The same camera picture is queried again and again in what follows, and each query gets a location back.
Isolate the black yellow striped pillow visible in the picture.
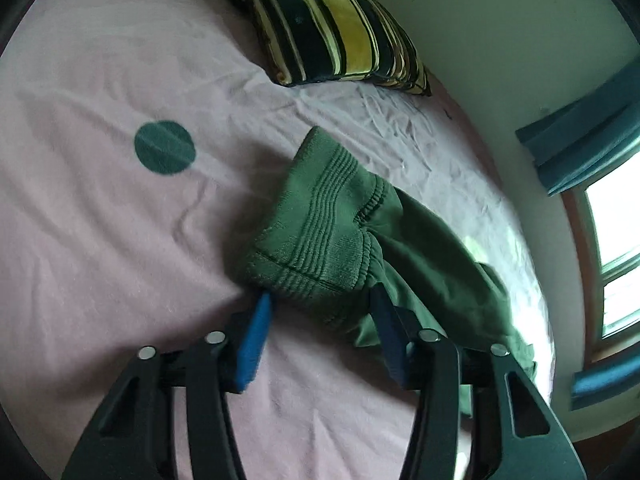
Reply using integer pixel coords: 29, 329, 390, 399
200, 0, 432, 97

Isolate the green garment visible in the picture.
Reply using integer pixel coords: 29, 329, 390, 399
239, 126, 538, 418

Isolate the teal curtain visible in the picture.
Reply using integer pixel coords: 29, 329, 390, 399
570, 355, 640, 412
515, 67, 640, 197

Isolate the pink dotted bed sheet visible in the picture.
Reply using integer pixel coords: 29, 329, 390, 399
0, 0, 557, 480

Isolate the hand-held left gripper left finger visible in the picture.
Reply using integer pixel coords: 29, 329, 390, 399
60, 291, 274, 480

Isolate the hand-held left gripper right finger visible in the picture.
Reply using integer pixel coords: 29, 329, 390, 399
369, 283, 589, 480

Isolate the wooden framed window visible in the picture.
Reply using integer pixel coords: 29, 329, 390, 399
562, 147, 640, 364

